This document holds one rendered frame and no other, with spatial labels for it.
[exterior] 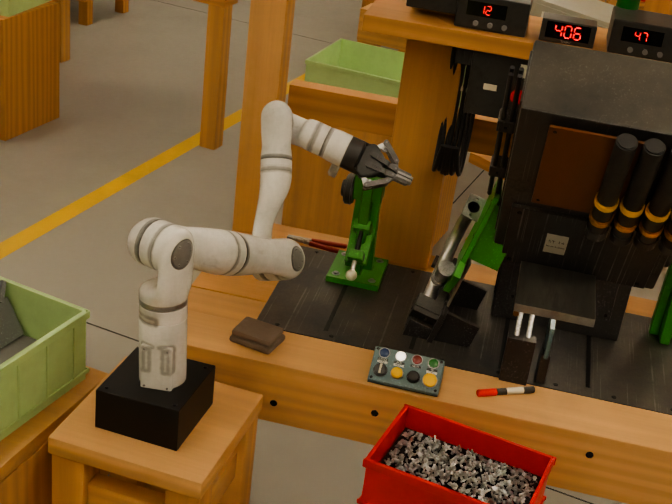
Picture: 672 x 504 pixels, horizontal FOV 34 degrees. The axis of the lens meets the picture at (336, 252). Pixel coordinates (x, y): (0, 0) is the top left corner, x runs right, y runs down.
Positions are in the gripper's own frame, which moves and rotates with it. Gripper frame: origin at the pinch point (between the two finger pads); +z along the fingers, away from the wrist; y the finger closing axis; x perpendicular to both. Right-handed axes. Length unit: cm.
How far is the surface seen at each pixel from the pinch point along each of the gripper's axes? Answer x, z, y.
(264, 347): 3.3, -11.7, -47.0
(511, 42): -12.7, 8.7, 34.5
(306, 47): 456, -97, 231
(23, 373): -9, -52, -74
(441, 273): 0.1, 16.1, -16.4
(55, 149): 294, -162, 49
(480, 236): -6.0, 20.1, -7.0
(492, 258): -3.5, 24.6, -9.5
